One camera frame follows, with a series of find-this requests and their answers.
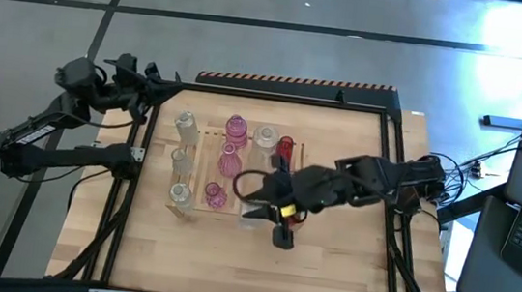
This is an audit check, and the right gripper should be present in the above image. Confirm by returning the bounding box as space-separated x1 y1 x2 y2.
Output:
236 153 355 257

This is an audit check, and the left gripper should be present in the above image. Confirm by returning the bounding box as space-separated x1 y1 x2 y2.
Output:
97 50 188 129

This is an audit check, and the clear tall bottle vase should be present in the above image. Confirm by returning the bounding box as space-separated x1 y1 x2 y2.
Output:
172 109 202 148

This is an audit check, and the small pink bulb vase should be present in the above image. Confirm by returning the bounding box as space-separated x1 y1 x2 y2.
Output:
202 181 230 211

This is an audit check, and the pink fluted vase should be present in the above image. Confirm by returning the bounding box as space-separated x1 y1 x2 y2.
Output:
216 141 246 180

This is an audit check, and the red square bottle vase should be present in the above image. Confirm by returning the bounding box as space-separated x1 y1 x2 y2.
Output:
274 135 296 172

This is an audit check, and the clear dimpled vase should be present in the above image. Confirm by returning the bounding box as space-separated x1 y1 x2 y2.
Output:
249 124 282 161

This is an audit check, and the clear small vase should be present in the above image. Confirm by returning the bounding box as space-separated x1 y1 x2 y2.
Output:
168 145 195 178

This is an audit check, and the wooden slatted shelf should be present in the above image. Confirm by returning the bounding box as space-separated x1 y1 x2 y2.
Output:
163 124 307 232

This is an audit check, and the pink ribbed jar vase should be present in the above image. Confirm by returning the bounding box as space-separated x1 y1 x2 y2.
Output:
222 112 251 151

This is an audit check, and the clear ribbed vase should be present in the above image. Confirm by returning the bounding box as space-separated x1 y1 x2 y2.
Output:
166 180 198 218

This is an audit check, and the black mat orange-striped edge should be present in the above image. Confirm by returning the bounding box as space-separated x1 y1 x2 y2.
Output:
193 65 407 116

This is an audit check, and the white box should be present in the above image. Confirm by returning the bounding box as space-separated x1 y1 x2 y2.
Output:
436 218 477 281

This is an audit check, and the white connector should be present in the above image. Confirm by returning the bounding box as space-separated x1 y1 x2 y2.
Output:
470 161 488 181

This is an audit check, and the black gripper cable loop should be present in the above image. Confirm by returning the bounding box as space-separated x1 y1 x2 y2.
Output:
229 166 283 207

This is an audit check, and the black cable bundle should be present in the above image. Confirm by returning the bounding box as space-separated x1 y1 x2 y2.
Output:
424 127 522 214

